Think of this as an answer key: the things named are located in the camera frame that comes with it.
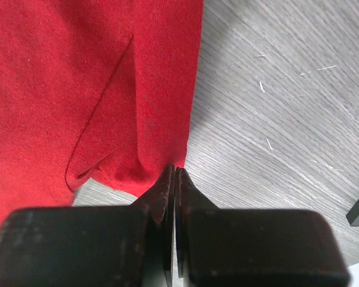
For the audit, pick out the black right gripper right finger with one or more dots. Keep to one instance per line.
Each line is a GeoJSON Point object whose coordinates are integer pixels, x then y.
{"type": "Point", "coordinates": [252, 247]}

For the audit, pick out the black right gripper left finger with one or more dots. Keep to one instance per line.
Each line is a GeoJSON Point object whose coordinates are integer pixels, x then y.
{"type": "Point", "coordinates": [92, 245]}

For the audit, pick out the red t-shirt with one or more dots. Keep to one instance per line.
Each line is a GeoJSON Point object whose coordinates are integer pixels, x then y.
{"type": "Point", "coordinates": [93, 89]}

